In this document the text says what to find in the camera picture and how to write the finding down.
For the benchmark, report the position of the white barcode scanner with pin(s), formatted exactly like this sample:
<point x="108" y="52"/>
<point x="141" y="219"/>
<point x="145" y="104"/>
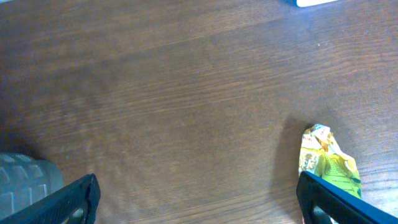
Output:
<point x="308" y="3"/>

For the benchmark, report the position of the yellow green snack packet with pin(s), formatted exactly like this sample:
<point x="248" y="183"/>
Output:
<point x="321" y="155"/>

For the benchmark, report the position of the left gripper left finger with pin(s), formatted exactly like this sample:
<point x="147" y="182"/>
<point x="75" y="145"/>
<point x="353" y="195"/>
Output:
<point x="75" y="203"/>

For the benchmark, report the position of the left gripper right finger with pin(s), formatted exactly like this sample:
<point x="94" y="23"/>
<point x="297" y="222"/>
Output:
<point x="322" y="202"/>

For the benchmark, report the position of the grey plastic mesh basket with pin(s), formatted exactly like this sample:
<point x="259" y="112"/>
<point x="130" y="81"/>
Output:
<point x="25" y="181"/>

